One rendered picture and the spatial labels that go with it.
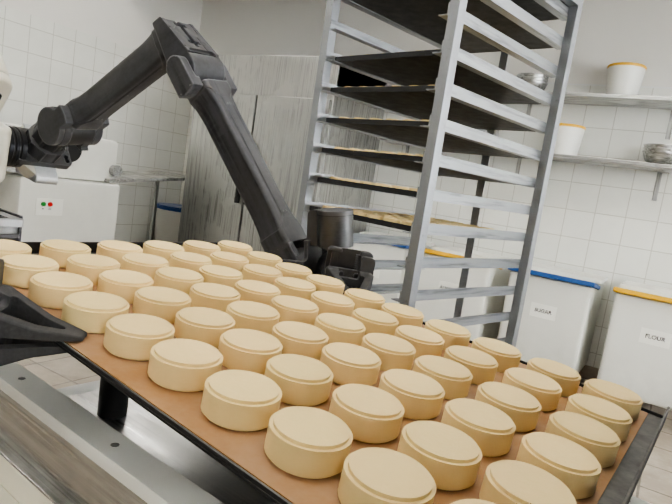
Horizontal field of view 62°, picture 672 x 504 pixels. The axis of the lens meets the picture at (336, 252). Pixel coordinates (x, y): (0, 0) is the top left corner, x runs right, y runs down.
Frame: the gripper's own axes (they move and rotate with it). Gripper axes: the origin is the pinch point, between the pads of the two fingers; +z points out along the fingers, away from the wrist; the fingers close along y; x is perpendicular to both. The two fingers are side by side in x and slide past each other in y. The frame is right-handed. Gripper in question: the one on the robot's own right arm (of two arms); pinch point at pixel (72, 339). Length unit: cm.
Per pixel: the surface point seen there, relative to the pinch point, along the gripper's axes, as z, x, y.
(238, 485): 14.7, 6.5, -14.5
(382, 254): 116, 364, -40
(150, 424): 4.7, 17.7, -15.3
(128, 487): 6.0, -2.9, -9.7
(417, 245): 54, 93, 1
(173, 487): 9.3, -4.3, -8.4
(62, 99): -161, 490, 28
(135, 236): -97, 557, -93
